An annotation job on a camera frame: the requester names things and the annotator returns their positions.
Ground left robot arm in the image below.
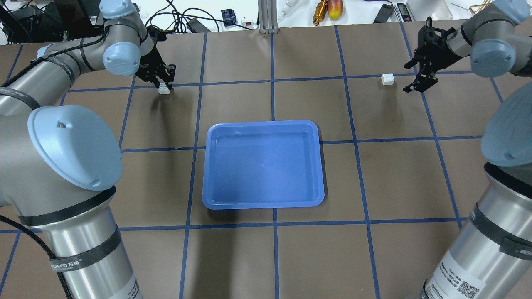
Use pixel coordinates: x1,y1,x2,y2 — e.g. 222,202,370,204
1,0,175,299

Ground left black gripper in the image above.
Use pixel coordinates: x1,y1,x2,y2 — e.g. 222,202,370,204
135,29,176,90

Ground black remote device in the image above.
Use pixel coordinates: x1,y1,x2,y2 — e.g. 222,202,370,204
374,4,393,23

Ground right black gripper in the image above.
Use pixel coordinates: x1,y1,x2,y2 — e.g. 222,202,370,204
403,17,460,93

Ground red yellow fruit toy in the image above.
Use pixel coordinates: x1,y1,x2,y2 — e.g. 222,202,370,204
327,0,344,20

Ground dark blue small box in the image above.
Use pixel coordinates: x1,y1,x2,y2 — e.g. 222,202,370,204
221,8,237,27

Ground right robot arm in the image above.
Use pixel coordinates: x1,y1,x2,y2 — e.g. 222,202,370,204
404,0,532,299

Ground black cables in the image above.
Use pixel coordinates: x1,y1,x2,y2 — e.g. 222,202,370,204
143,0,260,36

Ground black power adapter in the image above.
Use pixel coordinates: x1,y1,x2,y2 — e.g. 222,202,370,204
186,18,211,33

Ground gold metal tool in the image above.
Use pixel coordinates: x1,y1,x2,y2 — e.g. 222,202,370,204
312,0,327,25

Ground blue plastic tray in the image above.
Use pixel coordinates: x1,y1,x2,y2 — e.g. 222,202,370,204
202,120,325,210

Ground white block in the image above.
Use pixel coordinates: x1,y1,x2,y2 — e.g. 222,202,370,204
158,83,171,95
381,73,395,86

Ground small white red switch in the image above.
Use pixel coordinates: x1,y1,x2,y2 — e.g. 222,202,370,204
241,17,255,29

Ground aluminium profile post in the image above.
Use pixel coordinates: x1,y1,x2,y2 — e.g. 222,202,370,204
257,0,278,34

